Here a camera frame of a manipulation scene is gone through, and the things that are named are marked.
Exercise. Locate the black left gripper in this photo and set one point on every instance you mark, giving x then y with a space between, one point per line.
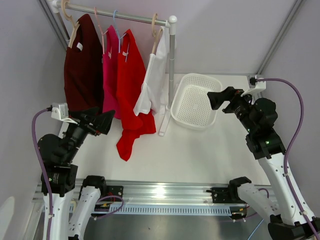
101 123

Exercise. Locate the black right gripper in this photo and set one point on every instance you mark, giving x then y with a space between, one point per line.
217 99

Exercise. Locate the pink t shirt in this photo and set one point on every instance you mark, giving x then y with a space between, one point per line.
110 50

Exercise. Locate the red t shirt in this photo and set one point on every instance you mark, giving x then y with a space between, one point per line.
130 76

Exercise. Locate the white t shirt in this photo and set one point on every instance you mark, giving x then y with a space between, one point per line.
149 99

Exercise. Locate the beige wooden hanger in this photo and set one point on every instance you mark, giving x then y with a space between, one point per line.
156 34

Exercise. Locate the pink wire hanger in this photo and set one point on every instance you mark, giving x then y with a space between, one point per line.
101 30

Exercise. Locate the blue wire hanger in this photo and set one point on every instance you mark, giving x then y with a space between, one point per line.
118 32

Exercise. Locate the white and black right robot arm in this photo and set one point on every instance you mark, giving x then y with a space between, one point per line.
289 218

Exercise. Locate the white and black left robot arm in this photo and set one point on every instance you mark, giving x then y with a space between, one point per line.
58 180

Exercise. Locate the dark maroon t shirt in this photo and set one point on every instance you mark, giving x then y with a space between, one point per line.
83 69

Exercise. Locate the white perforated plastic basket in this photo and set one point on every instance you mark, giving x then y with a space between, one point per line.
191 107

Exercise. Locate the metal clothes rack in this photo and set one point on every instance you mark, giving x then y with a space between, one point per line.
170 24

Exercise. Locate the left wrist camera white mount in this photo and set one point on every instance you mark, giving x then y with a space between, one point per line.
60 111

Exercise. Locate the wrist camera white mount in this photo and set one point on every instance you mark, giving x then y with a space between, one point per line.
60 111
257 84

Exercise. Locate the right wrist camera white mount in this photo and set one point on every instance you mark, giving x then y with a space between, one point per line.
257 84

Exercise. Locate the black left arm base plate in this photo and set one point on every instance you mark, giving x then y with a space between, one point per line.
115 190

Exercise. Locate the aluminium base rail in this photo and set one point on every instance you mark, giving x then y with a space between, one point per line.
161 193

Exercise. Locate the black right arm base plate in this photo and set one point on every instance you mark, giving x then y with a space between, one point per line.
220 195

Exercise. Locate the white slotted cable duct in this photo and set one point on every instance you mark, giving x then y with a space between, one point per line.
174 210

